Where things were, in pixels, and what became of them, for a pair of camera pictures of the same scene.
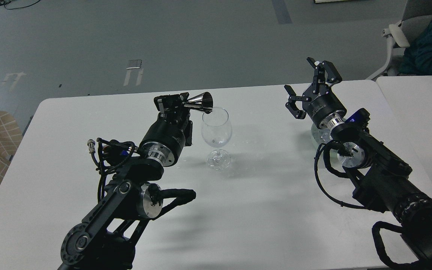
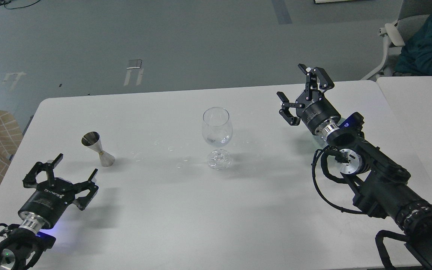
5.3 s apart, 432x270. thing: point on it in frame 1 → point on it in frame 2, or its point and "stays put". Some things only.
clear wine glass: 216,131 stays put
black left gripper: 175,132 → 49,203
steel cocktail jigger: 203,102 → 92,139
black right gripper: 318,102 → 313,112
